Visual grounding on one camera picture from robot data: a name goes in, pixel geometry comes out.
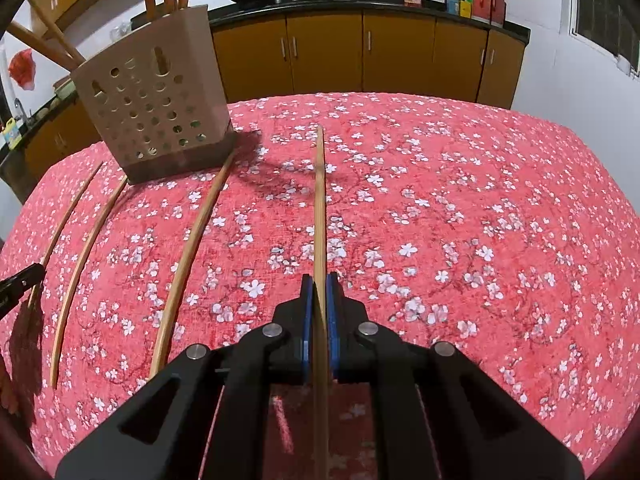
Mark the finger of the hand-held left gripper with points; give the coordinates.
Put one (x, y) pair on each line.
(22, 280)

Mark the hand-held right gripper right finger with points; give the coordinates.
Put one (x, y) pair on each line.
(334, 320)

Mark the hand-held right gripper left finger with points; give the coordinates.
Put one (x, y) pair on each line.
(306, 320)

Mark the beige perforated utensil holder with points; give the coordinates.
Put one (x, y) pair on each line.
(200, 50)

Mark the yellow detergent bottle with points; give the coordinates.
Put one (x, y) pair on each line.
(11, 135)

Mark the red floral tablecloth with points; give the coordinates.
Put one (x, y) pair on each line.
(450, 210)

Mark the metal faucet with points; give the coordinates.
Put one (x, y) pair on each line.
(19, 110)

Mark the green basin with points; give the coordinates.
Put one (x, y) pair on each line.
(65, 89)

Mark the hanging red plastic bag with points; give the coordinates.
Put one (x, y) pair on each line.
(22, 70)

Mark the clear plastic bag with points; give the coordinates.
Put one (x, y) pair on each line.
(120, 31)

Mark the wooden base cabinets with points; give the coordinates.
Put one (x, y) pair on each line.
(325, 50)

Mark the wooden kitchen cabinets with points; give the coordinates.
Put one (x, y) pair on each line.
(350, 6)

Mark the colourful box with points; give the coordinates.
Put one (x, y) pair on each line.
(460, 5)

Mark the white cup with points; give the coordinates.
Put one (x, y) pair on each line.
(624, 64)

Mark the barred window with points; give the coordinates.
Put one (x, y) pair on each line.
(607, 5)

